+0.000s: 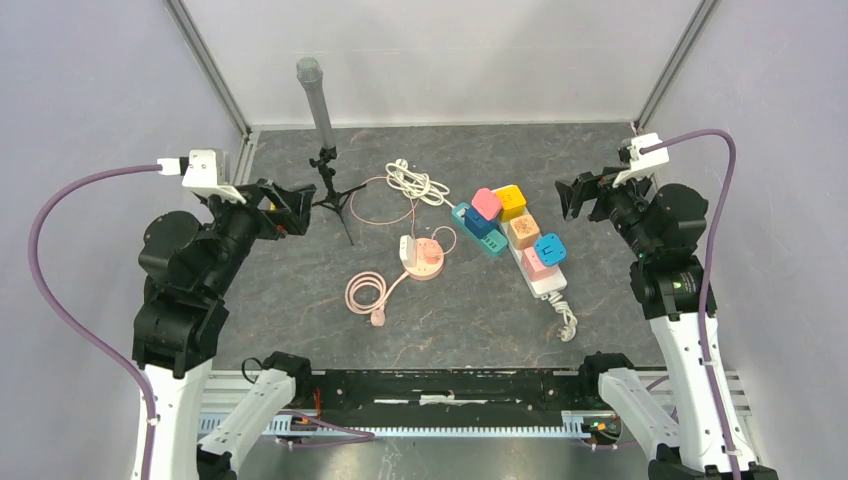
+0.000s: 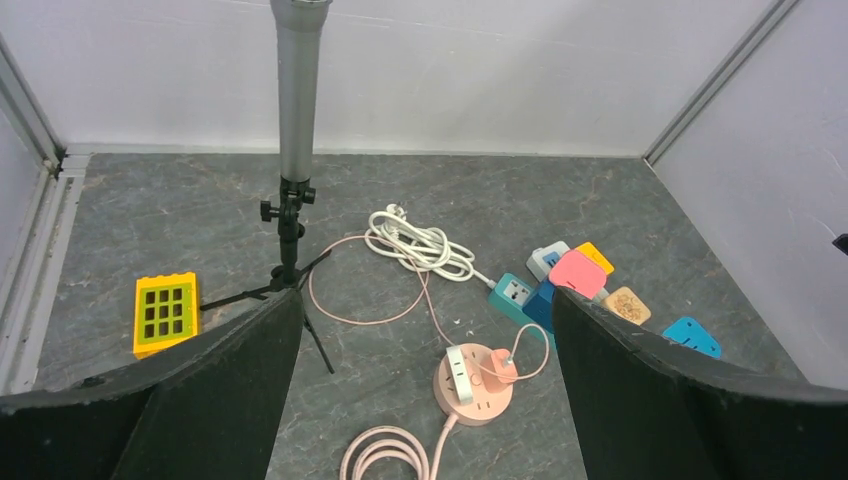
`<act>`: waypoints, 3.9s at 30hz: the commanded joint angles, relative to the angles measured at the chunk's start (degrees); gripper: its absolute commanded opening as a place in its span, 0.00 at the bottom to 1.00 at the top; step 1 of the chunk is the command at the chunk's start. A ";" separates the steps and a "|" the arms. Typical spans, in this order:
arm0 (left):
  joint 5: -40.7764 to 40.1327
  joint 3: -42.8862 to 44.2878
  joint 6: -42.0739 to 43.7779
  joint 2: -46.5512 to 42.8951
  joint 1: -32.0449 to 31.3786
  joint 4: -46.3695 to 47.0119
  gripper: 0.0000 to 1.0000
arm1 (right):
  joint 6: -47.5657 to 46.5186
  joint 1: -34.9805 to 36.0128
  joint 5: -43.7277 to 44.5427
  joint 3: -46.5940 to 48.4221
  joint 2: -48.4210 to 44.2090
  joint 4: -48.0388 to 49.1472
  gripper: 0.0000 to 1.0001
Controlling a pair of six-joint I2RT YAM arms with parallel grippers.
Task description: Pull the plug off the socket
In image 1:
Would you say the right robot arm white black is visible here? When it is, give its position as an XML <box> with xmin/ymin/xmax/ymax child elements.
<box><xmin>555</xmin><ymin>167</ymin><xmax>778</xmax><ymax>479</ymax></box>

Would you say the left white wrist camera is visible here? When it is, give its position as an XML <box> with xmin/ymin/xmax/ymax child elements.
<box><xmin>156</xmin><ymin>149</ymin><xmax>246</xmax><ymax>204</ymax></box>

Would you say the white strip cord with plug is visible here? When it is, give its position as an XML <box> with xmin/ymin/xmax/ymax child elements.
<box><xmin>541</xmin><ymin>291</ymin><xmax>580</xmax><ymax>344</ymax></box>

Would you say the light blue cube adapter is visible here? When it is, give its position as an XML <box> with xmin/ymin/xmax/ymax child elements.
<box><xmin>533</xmin><ymin>233</ymin><xmax>567</xmax><ymax>267</ymax></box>

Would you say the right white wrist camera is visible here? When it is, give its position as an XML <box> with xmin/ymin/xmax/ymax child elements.
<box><xmin>612</xmin><ymin>133</ymin><xmax>670</xmax><ymax>188</ymax></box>

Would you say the yellow cube adapter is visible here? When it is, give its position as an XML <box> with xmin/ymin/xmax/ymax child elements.
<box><xmin>494</xmin><ymin>184</ymin><xmax>527</xmax><ymax>223</ymax></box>

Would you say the round pink power socket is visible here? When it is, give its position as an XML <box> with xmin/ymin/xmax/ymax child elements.
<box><xmin>404</xmin><ymin>253</ymin><xmax>445</xmax><ymax>281</ymax></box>

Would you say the dark blue cube adapter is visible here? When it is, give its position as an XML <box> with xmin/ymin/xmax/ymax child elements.
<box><xmin>463</xmin><ymin>206</ymin><xmax>495</xmax><ymax>239</ymax></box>

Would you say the white coiled teal-strip cord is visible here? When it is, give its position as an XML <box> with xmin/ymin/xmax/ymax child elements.
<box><xmin>384</xmin><ymin>158</ymin><xmax>458</xmax><ymax>210</ymax></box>

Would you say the aluminium frame rail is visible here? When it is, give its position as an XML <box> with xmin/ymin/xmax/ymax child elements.
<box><xmin>198</xmin><ymin>370</ymin><xmax>753</xmax><ymax>440</ymax></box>

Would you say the black tripod stand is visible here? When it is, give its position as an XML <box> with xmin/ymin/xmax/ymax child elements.
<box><xmin>309</xmin><ymin>147</ymin><xmax>366</xmax><ymax>246</ymax></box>

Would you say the light pink cube adapter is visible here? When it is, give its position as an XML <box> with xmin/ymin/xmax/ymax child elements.
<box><xmin>520</xmin><ymin>247</ymin><xmax>558</xmax><ymax>282</ymax></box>

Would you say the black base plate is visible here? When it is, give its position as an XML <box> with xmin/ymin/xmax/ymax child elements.
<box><xmin>284</xmin><ymin>368</ymin><xmax>611</xmax><ymax>428</ymax></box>

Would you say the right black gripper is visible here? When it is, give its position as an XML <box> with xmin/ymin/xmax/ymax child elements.
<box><xmin>556</xmin><ymin>162</ymin><xmax>658</xmax><ymax>258</ymax></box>

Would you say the white power strip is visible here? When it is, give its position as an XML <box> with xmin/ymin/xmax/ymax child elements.
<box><xmin>497</xmin><ymin>205</ymin><xmax>567</xmax><ymax>299</ymax></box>

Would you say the grey microphone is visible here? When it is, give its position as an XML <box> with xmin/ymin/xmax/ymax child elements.
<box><xmin>296</xmin><ymin>57</ymin><xmax>336</xmax><ymax>150</ymax></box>

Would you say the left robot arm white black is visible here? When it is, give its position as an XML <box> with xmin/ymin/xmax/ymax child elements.
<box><xmin>132</xmin><ymin>179</ymin><xmax>316</xmax><ymax>479</ymax></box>

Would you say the white folding plug adapter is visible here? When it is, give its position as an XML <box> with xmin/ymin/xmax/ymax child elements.
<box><xmin>399</xmin><ymin>235</ymin><xmax>417</xmax><ymax>268</ymax></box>

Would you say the pink coiled socket cord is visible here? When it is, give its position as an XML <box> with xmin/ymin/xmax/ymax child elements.
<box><xmin>345</xmin><ymin>267</ymin><xmax>412</xmax><ymax>328</ymax></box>

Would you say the pink plug charger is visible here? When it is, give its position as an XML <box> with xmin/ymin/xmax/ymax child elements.
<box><xmin>416</xmin><ymin>239</ymin><xmax>444</xmax><ymax>264</ymax></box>

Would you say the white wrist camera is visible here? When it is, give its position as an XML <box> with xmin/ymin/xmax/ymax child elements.
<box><xmin>612</xmin><ymin>133</ymin><xmax>670</xmax><ymax>188</ymax></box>
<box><xmin>156</xmin><ymin>149</ymin><xmax>246</xmax><ymax>204</ymax></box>

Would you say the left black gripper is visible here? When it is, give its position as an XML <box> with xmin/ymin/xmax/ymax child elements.
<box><xmin>204</xmin><ymin>173</ymin><xmax>317</xmax><ymax>294</ymax></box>

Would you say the teal power strip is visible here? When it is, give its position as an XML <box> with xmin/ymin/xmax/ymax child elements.
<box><xmin>451</xmin><ymin>202</ymin><xmax>508</xmax><ymax>256</ymax></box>

